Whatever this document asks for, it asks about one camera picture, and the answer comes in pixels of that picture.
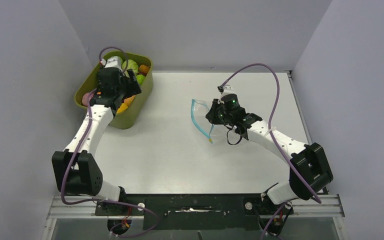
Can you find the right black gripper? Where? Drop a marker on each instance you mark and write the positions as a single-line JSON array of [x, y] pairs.
[[212, 115]]

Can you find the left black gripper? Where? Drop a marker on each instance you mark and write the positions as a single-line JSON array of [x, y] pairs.
[[132, 88]]

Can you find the clear zip top bag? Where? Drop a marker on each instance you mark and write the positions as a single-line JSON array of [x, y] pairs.
[[213, 134]]

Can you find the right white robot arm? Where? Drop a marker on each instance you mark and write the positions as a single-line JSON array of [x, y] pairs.
[[309, 169]]

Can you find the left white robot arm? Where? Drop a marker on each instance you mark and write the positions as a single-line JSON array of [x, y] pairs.
[[75, 168]]

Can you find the lime green fruit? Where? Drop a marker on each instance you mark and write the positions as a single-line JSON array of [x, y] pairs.
[[140, 79]]

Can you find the orange apricot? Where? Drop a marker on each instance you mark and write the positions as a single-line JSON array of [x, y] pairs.
[[129, 100]]

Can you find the orange tangerine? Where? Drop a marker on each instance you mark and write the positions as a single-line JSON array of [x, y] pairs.
[[143, 69]]

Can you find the yellow mango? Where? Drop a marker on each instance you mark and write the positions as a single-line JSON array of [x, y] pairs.
[[122, 108]]

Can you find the green cabbage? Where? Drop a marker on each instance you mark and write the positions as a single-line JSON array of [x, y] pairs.
[[130, 65]]

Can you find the olive green plastic bin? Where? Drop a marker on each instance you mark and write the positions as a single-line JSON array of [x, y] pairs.
[[125, 119]]

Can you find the pink red onion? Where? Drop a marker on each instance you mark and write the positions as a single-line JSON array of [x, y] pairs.
[[86, 98]]

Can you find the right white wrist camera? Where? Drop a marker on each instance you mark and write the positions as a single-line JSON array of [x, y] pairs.
[[225, 90]]

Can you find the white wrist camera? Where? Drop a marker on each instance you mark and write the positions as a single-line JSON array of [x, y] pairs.
[[225, 90], [112, 62]]

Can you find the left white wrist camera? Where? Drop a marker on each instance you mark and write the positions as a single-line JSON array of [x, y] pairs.
[[112, 62]]

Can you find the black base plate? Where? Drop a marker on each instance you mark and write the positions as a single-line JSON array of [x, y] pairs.
[[248, 211]]

